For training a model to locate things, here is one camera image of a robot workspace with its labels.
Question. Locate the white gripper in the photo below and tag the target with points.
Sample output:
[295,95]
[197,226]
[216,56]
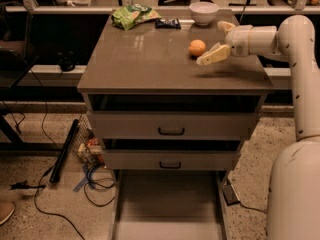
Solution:
[238,40]

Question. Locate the drawer with handle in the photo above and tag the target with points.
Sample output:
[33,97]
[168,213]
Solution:
[172,126]
[171,160]

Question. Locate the wire basket with items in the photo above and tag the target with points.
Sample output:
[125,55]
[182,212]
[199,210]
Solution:
[85,146]

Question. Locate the white bowl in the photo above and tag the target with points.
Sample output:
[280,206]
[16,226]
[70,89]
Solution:
[203,13]

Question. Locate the top drawer with handle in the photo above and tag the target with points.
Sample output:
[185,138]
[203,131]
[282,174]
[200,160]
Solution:
[172,126]

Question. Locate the dark blue snack packet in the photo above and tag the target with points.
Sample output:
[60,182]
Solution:
[168,24]

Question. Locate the green snack bag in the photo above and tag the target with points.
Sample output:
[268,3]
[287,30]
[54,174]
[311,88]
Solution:
[129,16]

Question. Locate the grey drawer cabinet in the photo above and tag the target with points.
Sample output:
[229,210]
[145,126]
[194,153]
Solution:
[147,69]

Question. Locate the black bar on floor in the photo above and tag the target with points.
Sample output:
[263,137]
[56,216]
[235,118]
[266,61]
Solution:
[55,175]

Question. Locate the dark chair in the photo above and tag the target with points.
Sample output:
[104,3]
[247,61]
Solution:
[17,54]

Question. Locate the middle drawer with handle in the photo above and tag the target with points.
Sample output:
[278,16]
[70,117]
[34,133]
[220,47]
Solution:
[171,160]

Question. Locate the black power adapter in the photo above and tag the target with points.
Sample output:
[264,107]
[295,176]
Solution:
[230,195]

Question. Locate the open bottom drawer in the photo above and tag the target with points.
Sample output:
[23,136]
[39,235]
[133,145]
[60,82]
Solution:
[169,205]

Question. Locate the brown shoe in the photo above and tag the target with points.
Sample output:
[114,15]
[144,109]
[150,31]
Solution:
[7,209]

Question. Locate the orange fruit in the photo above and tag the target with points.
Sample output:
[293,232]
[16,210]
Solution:
[197,48]

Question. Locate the black headphones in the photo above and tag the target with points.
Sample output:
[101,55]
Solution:
[66,61]

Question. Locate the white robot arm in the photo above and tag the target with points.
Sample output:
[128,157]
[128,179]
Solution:
[293,211]

